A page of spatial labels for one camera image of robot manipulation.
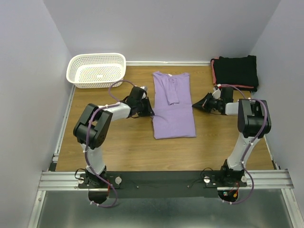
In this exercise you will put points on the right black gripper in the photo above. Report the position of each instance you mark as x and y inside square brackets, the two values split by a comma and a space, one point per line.
[202, 104]

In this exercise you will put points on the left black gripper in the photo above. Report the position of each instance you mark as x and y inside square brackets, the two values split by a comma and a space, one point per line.
[148, 111]

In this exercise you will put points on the purple t-shirt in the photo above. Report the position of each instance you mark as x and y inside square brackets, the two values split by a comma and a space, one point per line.
[173, 113]

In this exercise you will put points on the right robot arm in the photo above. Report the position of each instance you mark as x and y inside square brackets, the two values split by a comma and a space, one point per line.
[253, 122]

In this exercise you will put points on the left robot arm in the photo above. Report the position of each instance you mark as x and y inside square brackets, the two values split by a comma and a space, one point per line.
[94, 122]

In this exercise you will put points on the red folded t-shirt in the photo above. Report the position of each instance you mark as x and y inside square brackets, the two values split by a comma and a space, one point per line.
[213, 70]

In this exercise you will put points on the black folded t-shirt top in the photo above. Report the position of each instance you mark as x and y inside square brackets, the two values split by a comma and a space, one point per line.
[237, 70]

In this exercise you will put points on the black folded t-shirt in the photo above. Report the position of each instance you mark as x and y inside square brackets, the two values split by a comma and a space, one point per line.
[237, 70]
[242, 88]

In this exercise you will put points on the white perforated plastic basket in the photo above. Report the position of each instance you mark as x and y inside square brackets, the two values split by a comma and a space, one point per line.
[97, 70]

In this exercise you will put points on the black folded t-shirt bottom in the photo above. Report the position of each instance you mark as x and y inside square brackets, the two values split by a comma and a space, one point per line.
[242, 88]

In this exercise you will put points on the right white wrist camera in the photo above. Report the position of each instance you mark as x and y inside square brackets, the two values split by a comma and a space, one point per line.
[216, 91]

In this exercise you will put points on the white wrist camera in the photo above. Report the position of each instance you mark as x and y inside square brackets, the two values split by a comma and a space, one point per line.
[216, 91]
[144, 88]

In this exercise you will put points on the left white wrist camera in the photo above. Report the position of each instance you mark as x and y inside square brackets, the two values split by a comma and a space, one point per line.
[144, 88]

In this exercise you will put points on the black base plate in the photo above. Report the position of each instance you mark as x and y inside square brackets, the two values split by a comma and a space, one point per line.
[161, 184]

